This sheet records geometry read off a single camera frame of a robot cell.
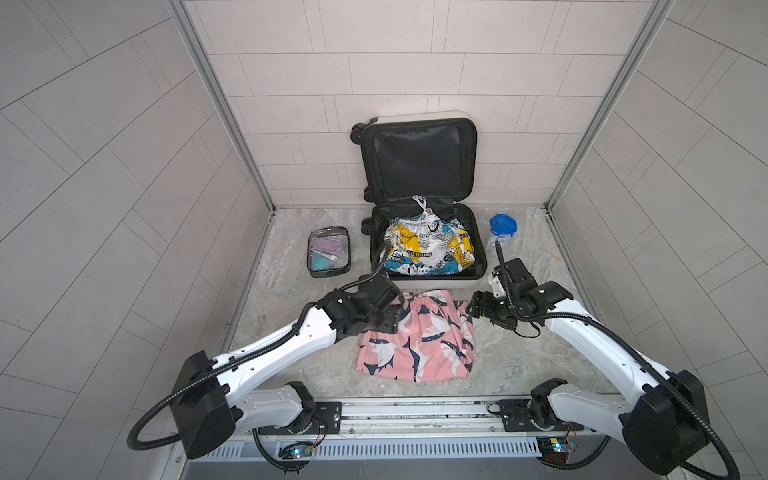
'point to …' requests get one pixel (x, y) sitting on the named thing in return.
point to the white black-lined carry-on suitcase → (420, 179)
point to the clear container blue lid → (503, 228)
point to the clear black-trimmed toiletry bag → (328, 251)
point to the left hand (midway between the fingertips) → (394, 315)
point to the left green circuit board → (295, 452)
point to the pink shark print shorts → (433, 341)
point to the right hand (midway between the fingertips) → (472, 314)
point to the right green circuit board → (555, 449)
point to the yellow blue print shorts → (425, 244)
